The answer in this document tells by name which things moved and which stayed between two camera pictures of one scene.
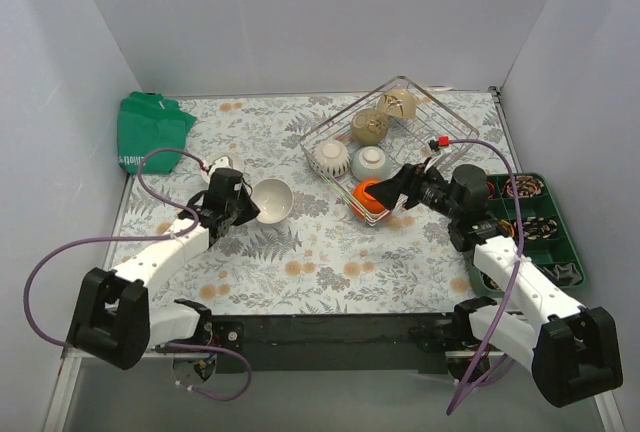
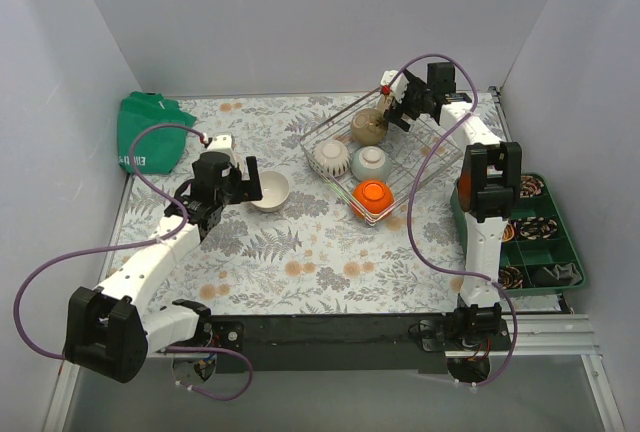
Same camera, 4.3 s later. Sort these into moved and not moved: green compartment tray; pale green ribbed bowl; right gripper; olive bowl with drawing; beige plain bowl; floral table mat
Moved: beige plain bowl; right gripper
Not moved: green compartment tray; pale green ribbed bowl; floral table mat; olive bowl with drawing
